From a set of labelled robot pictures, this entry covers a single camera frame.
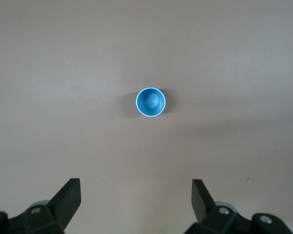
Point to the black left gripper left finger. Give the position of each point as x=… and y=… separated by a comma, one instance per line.
x=63, y=207

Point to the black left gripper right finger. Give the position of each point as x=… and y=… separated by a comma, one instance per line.
x=205, y=207

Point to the blue plastic cup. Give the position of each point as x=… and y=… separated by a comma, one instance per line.
x=146, y=107

